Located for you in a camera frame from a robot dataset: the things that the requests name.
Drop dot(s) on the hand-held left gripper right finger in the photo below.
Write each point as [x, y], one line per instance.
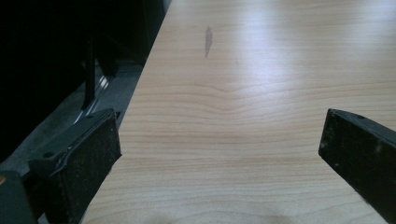
[361, 152]

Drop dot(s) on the black metal stand leg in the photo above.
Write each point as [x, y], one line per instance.
[90, 77]

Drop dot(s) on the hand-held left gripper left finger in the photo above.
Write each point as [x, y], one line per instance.
[84, 165]

